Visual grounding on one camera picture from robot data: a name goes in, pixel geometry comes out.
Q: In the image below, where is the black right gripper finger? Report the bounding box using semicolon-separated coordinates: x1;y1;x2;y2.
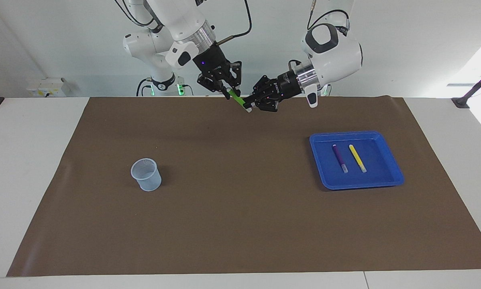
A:
224;61;243;91
197;74;231;99

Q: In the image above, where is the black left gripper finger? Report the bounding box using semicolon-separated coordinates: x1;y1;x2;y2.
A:
244;94;284;113
253;75;281;97

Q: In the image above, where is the green highlighter pen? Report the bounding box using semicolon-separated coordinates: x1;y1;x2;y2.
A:
227;89;252;113

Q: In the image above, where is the purple highlighter pen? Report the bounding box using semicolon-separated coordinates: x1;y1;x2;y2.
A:
332;144;349;173

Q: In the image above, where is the yellow highlighter pen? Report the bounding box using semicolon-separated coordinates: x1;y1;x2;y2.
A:
349;144;367;173

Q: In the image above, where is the translucent plastic cup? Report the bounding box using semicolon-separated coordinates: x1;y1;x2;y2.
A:
130;158;162;191

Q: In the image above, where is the brown table mat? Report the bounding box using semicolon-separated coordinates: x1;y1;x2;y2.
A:
6;96;481;277

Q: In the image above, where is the blue plastic tray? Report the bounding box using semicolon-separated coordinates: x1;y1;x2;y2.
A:
309;131;405;190

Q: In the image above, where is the black angled stand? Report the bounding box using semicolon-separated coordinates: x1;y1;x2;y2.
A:
451;64;481;109

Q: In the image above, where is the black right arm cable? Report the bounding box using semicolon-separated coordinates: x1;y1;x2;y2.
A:
216;0;252;45

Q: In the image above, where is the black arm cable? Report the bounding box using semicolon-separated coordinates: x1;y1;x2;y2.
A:
216;0;252;45
307;0;351;33

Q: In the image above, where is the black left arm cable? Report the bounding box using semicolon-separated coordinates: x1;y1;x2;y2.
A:
307;0;351;33

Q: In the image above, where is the white wall socket box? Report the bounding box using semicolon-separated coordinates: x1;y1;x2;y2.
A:
26;77;70;98

